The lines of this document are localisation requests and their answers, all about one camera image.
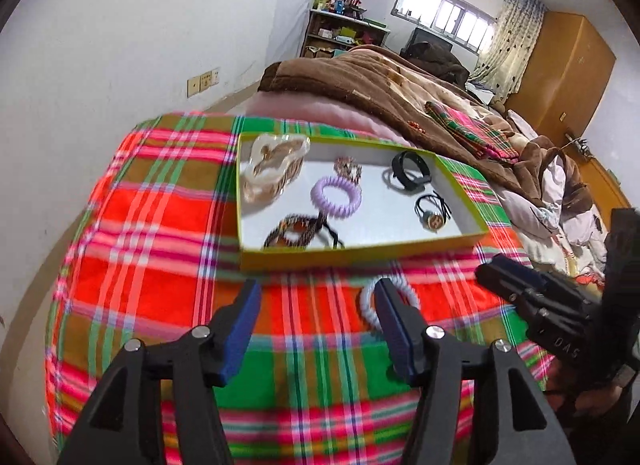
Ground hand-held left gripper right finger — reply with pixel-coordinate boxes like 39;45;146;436
374;277;576;465

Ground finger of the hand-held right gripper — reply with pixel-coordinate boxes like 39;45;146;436
492;254;601;304
475;264;553;327

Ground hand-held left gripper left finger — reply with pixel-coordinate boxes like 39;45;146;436
56;279;263;465

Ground pale blue spiral hair tie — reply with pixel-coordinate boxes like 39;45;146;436
359;275;422;332

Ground yellow-green cardboard box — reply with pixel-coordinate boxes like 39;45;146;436
235;132;491;273

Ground black hair tie with bead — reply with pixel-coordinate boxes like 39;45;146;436
414;191;453;235

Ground brown beaded hair tie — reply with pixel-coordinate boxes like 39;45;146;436
262;212;346;250

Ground black bracelet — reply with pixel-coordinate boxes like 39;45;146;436
382;150;432;193

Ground purple spiral hair tie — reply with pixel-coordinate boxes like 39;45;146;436
311;175;363;218

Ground white hair claw clip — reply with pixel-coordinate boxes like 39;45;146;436
241;132;312;205

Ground brown rhinestone hair clip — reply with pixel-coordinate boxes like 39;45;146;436
334;156;364;185

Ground person's right hand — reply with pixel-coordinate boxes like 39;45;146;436
546;356;632;428

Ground white duvet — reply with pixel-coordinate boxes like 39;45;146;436
500;145;617;296

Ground wooden bedside furniture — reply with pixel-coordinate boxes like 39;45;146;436
564;132;632;218

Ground plaid bed sheet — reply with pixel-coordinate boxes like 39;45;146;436
45;112;556;465

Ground folded plaid cloth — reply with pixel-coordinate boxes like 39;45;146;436
425;100;521;164

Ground wooden wardrobe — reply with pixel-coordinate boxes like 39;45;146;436
505;10;617;137

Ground pink bed sheet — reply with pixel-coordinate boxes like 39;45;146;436
247;90;402;142

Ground dark clothing pile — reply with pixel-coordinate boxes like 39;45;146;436
400;40;472;87

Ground patterned curtain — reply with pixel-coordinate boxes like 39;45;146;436
470;0;549;102

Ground brown blanket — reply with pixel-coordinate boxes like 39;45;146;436
257;45;596;213

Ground black television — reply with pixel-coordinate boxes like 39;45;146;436
407;28;454;57

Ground window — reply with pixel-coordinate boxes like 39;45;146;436
390;0;497;54

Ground wooden shelf unit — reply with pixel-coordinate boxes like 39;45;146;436
302;8;392;61

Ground wall socket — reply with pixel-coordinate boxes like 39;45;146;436
187;68;221;99

